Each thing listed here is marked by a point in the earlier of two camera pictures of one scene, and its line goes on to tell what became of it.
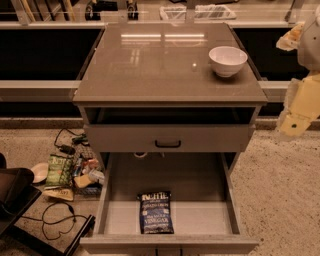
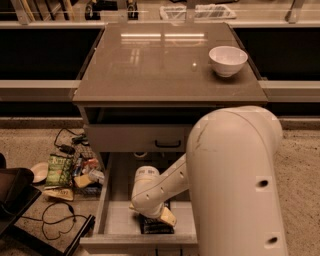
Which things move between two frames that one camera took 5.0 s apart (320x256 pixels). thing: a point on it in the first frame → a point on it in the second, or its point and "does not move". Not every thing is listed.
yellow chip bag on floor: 60,192 does not move
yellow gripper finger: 291,39 → 148,195
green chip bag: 59,171 does not move
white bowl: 227,60 does not move
